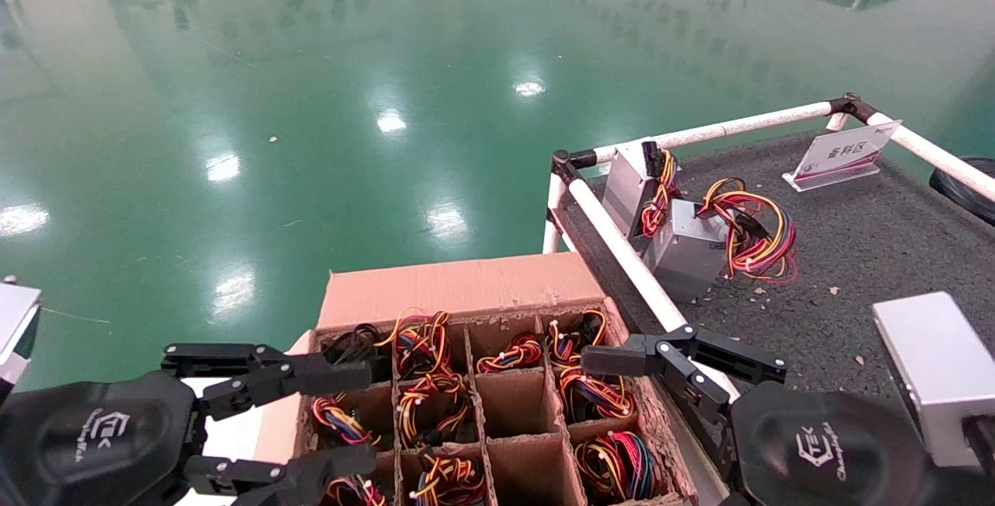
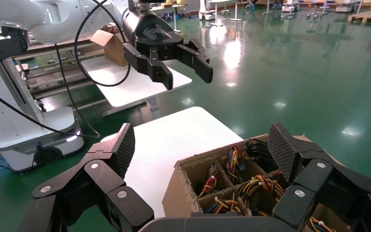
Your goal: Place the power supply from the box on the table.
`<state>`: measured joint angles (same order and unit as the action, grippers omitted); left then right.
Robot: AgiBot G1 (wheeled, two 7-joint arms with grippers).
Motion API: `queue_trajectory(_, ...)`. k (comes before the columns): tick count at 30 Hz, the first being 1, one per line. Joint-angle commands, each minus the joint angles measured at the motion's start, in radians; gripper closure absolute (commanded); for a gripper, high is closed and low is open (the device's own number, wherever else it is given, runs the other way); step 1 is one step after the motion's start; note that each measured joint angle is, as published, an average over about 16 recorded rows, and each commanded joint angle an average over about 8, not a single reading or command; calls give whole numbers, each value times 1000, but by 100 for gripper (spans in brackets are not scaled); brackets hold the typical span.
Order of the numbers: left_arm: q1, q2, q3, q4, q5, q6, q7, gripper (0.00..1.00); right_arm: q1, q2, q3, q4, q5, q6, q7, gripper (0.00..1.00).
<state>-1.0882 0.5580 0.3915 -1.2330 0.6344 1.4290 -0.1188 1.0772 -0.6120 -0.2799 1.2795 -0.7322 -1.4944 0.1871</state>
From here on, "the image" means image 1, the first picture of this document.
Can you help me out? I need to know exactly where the white flat panel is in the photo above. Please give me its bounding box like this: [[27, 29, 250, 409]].
[[180, 378, 269, 506]]

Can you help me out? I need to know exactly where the clear acrylic sign stand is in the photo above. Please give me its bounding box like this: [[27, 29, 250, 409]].
[[783, 120, 902, 193]]

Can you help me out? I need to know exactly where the cable bundle in right cell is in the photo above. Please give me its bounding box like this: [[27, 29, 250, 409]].
[[546, 309, 611, 371]]

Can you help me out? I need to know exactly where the white pipe table frame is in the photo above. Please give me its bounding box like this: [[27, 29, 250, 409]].
[[542, 92, 995, 506]]

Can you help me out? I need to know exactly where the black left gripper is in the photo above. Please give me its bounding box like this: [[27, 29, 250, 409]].
[[0, 343, 380, 506]]

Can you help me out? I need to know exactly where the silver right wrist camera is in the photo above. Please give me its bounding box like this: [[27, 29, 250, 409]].
[[872, 292, 995, 474]]

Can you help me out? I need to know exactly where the black rubber tyre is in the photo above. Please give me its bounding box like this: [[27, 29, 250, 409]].
[[929, 156, 995, 227]]

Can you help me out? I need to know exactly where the power supply with black cables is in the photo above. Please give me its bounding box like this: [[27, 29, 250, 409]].
[[323, 323, 389, 382]]

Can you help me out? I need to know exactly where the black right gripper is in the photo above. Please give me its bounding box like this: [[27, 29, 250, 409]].
[[580, 325, 938, 506]]

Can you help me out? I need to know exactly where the cable bundle in cell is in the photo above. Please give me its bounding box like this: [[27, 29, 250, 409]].
[[476, 333, 545, 375], [546, 309, 611, 371]]

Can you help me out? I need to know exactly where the cable bundle far left cell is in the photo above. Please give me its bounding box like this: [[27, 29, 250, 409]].
[[410, 455, 488, 506]]

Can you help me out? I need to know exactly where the cable bundle cell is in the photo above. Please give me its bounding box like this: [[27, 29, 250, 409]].
[[396, 372, 477, 448], [410, 455, 488, 506]]

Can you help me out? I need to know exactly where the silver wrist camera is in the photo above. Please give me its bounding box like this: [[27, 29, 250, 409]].
[[872, 292, 995, 474], [0, 277, 41, 392]]

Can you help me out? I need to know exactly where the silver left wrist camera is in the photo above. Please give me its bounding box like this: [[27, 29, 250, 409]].
[[0, 277, 41, 392]]

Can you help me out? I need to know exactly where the cardboard box with dividers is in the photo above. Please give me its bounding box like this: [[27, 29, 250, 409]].
[[253, 252, 700, 506]]

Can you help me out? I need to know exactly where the cable bundle in top cell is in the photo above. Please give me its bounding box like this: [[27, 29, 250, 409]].
[[476, 333, 545, 375]]

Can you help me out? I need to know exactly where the cable bundle top left cell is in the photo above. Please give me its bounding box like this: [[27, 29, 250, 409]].
[[396, 372, 477, 448]]

